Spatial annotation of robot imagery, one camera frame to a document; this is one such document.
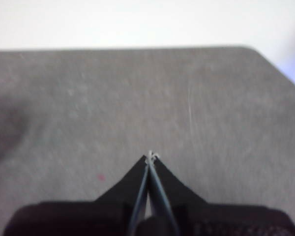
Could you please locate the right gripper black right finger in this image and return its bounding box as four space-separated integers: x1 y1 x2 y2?
149 155 208 236

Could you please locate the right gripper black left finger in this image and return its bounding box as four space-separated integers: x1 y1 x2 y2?
95 154 150 236

